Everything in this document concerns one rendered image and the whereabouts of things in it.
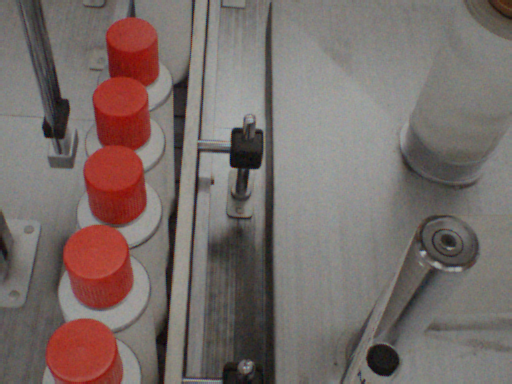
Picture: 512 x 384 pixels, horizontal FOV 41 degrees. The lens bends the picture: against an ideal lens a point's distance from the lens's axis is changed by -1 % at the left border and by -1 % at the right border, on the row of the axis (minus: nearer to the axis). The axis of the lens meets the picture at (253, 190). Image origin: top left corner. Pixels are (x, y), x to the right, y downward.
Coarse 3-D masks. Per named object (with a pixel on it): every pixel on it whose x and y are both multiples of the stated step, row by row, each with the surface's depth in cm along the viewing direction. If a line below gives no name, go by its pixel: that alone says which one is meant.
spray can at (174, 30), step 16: (144, 0) 59; (160, 0) 59; (176, 0) 59; (144, 16) 61; (160, 16) 60; (176, 16) 61; (160, 32) 62; (176, 32) 62; (160, 48) 63; (176, 48) 64; (176, 64) 66; (176, 80) 67
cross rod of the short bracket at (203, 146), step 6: (198, 144) 61; (204, 144) 61; (210, 144) 61; (216, 144) 61; (222, 144) 61; (228, 144) 61; (198, 150) 61; (204, 150) 61; (210, 150) 61; (216, 150) 61; (222, 150) 61; (228, 150) 61
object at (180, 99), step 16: (192, 0) 76; (208, 0) 76; (192, 16) 74; (176, 96) 68; (176, 112) 66; (176, 128) 65; (176, 144) 64; (176, 160) 63; (176, 176) 62; (176, 192) 61; (176, 208) 60; (176, 224) 59; (192, 224) 60; (160, 336) 54; (160, 352) 53; (160, 368) 52
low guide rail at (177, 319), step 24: (192, 48) 67; (192, 72) 65; (192, 96) 63; (192, 120) 62; (192, 144) 60; (192, 168) 59; (192, 192) 57; (192, 216) 58; (168, 336) 50; (168, 360) 49
